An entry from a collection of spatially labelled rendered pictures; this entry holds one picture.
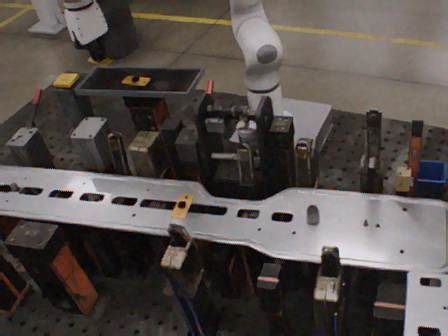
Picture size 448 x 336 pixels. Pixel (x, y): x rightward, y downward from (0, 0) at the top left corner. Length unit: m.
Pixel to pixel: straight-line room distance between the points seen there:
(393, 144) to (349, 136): 0.17
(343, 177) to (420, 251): 0.66
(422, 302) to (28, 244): 0.94
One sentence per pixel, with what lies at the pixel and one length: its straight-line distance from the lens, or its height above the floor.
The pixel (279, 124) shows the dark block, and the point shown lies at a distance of 1.31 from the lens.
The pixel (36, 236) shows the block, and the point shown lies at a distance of 1.38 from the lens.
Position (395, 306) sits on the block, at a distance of 1.10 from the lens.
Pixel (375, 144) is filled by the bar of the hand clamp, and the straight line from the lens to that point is 1.23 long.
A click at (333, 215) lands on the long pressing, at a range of 1.23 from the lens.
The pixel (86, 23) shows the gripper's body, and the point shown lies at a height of 1.35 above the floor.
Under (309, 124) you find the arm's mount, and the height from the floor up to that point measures 0.79.
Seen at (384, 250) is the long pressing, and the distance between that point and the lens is 1.16.
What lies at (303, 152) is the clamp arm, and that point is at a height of 1.08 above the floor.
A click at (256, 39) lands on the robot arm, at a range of 1.54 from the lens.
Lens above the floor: 1.91
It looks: 44 degrees down
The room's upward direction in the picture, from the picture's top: 8 degrees counter-clockwise
